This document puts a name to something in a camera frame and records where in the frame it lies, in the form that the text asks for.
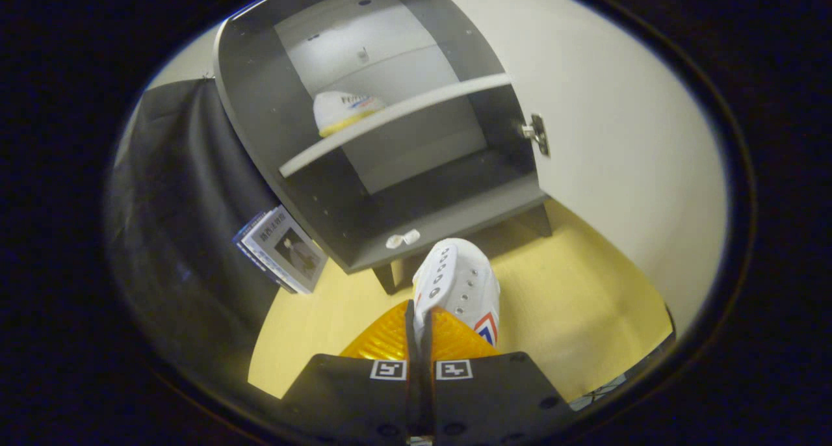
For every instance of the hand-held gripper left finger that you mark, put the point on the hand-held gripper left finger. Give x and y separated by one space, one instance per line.
409 342

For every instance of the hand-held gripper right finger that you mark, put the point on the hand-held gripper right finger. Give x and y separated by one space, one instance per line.
426 348

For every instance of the white shoe with striped logo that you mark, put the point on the white shoe with striped logo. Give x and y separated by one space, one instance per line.
458 283
341 111

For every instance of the beige shoe cabinet door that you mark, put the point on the beige shoe cabinet door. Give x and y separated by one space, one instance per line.
617 140

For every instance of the grey cabinet shelf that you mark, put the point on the grey cabinet shelf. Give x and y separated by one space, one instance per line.
390 118

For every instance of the metal door hinge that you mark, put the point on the metal door hinge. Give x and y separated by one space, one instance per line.
537 134

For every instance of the small white crumpled packet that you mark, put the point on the small white crumpled packet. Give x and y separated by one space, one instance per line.
403 238

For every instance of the stack of magazines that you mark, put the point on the stack of magazines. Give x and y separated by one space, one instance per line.
286 251

